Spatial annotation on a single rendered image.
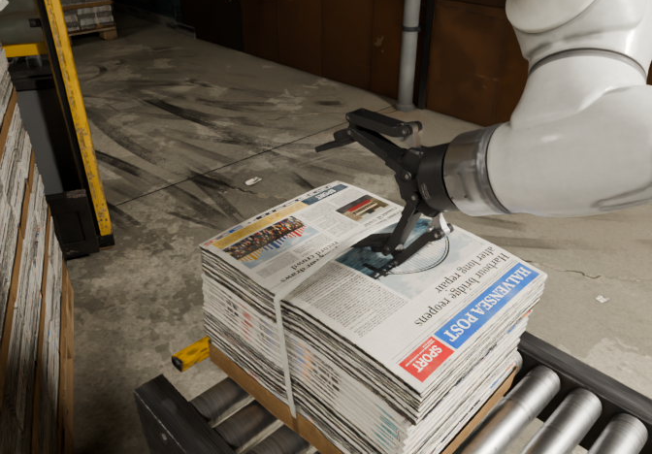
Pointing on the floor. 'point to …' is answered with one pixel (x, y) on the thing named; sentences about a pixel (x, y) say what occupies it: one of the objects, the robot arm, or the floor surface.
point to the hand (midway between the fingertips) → (343, 193)
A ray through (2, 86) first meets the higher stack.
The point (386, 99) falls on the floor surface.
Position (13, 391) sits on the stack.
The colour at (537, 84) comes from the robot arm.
